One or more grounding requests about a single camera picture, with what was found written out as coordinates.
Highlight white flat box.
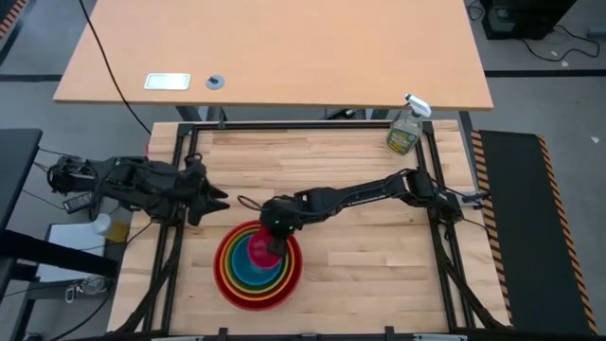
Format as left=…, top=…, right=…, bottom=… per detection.
left=34, top=222, right=109, bottom=284

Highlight white rectangular desk plate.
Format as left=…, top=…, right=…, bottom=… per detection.
left=143, top=72, right=192, bottom=92

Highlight black power adapter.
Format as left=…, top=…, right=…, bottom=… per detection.
left=62, top=190, right=97, bottom=215

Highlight blue plastic bowl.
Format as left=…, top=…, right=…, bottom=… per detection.
left=235, top=236, right=282, bottom=287

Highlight green plastic bowl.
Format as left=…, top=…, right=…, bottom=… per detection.
left=224, top=229, right=292, bottom=297

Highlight light brown desk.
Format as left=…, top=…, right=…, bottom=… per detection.
left=52, top=0, right=494, bottom=113

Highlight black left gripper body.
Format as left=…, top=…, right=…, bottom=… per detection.
left=182, top=153, right=215, bottom=227

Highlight white-capped yellow bottle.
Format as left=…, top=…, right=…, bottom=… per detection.
left=91, top=212, right=131, bottom=244

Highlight orange plastic bowl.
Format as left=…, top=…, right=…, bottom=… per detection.
left=218, top=224, right=298, bottom=304

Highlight black computer tower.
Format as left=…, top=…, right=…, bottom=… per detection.
left=479, top=0, right=579, bottom=42

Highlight nested rainbow bowls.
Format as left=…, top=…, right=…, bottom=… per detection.
left=213, top=219, right=304, bottom=312

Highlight black aluminium table frame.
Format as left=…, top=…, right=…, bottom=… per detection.
left=112, top=119, right=511, bottom=341

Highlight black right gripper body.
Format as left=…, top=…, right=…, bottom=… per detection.
left=258, top=194, right=305, bottom=240

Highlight small pink plastic bowl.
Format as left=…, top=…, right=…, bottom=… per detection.
left=246, top=226, right=286, bottom=272

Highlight long black cable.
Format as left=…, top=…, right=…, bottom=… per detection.
left=77, top=0, right=153, bottom=136

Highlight teal plastic bowl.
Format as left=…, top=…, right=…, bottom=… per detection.
left=229, top=233, right=287, bottom=292

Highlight black floor cable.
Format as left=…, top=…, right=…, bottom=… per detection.
left=519, top=24, right=602, bottom=63

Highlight green spray bottle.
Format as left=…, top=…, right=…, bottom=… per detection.
left=385, top=93, right=433, bottom=156

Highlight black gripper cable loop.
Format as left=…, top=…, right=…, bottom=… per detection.
left=236, top=194, right=264, bottom=213

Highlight yellow plastic bowl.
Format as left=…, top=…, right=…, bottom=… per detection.
left=221, top=226, right=295, bottom=301

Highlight black hazard-striped floor mat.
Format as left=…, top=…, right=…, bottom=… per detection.
left=470, top=129, right=600, bottom=336

